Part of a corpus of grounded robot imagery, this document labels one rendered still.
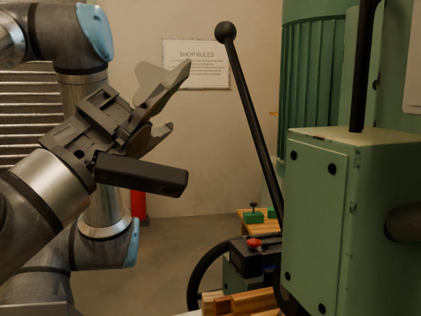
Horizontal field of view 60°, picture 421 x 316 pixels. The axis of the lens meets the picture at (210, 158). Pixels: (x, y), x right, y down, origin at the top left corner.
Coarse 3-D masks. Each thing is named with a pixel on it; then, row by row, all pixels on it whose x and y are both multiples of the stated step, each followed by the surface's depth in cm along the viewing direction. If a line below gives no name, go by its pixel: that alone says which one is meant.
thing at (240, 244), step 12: (240, 240) 77; (264, 240) 79; (276, 240) 79; (240, 252) 72; (252, 252) 72; (264, 252) 74; (276, 252) 74; (240, 264) 72; (252, 264) 71; (264, 264) 73; (276, 264) 74; (252, 276) 71
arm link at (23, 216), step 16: (0, 176) 39; (16, 176) 38; (16, 192) 37; (32, 192) 37; (16, 208) 36; (32, 208) 37; (48, 208) 38; (16, 224) 36; (32, 224) 37; (48, 224) 38; (0, 240) 33; (16, 240) 36; (32, 240) 37; (48, 240) 40; (0, 256) 34; (16, 256) 36; (32, 256) 39; (0, 272) 35
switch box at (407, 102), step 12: (420, 0) 21; (420, 12) 21; (420, 24) 21; (420, 36) 21; (408, 48) 22; (420, 48) 21; (408, 60) 22; (420, 60) 21; (408, 72) 22; (420, 72) 21; (408, 84) 22; (420, 84) 21; (408, 96) 22; (420, 96) 21; (408, 108) 22; (420, 108) 21
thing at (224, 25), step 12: (228, 24) 55; (216, 36) 56; (228, 36) 55; (228, 48) 54; (240, 72) 52; (240, 84) 51; (240, 96) 51; (252, 108) 49; (252, 120) 48; (252, 132) 48; (264, 144) 47; (264, 156) 46; (264, 168) 46; (276, 180) 45; (276, 192) 44; (276, 204) 43; (276, 216) 43; (276, 276) 41; (276, 288) 41; (276, 300) 41; (288, 300) 38; (288, 312) 39; (300, 312) 37
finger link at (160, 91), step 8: (160, 88) 45; (152, 96) 45; (160, 96) 44; (144, 104) 44; (152, 104) 44; (136, 112) 44; (144, 112) 44; (128, 120) 45; (136, 120) 44; (144, 120) 45; (128, 128) 44; (136, 128) 44
